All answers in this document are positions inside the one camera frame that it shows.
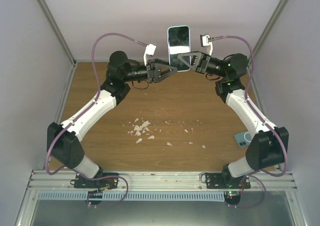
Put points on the aluminium front rail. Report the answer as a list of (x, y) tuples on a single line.
[(159, 181)]

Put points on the grey slotted cable duct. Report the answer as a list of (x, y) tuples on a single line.
[(196, 196)]

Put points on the wrist white camera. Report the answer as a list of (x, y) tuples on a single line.
[(149, 51), (207, 42)]

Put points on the aluminium corner post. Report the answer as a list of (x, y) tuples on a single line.
[(54, 26), (268, 27)]

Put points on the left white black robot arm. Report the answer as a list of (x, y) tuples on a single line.
[(64, 139)]

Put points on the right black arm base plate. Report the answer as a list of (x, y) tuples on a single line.
[(215, 181)]

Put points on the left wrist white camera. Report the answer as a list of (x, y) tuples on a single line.
[(149, 51)]

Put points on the light blue phone case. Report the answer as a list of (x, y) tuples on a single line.
[(168, 48)]

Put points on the right aluminium corner post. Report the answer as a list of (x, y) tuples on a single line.
[(268, 27)]

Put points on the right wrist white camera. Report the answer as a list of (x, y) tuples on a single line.
[(207, 42)]

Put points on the left aluminium corner post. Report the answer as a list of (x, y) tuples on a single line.
[(54, 26)]

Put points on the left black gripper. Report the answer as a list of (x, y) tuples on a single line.
[(155, 75)]

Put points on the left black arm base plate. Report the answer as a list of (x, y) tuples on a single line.
[(108, 183)]

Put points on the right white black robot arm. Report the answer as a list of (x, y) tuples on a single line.
[(269, 143)]

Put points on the white debris pile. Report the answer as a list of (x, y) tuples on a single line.
[(140, 130)]

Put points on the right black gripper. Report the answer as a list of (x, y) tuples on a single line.
[(200, 59)]

